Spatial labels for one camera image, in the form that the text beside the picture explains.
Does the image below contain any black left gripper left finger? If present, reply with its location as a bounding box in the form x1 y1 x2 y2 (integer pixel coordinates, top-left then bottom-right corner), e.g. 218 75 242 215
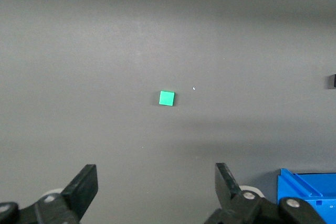
0 164 99 224

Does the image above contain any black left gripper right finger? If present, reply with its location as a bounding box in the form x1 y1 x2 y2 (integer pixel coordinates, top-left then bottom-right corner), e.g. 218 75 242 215
203 162 328 224

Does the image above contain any green cube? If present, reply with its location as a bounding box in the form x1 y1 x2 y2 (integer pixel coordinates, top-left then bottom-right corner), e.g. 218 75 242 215
159 90 176 107

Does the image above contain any blue plastic bin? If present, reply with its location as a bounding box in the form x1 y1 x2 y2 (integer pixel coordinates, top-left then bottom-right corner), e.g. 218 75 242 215
277 168 336 224

